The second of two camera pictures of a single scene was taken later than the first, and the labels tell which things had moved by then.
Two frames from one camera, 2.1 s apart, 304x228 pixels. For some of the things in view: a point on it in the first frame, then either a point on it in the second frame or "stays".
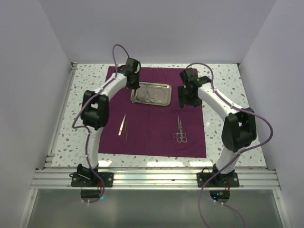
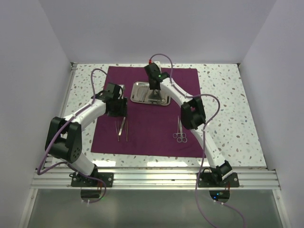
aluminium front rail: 155,179 stays
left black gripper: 136,85 to 122,112
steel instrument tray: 152,93 stays
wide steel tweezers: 122,125 stays
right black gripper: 183,100 to 151,87
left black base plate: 77,181 stays
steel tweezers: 126,129 stays
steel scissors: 149,99 to 156,97
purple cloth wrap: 153,130 stays
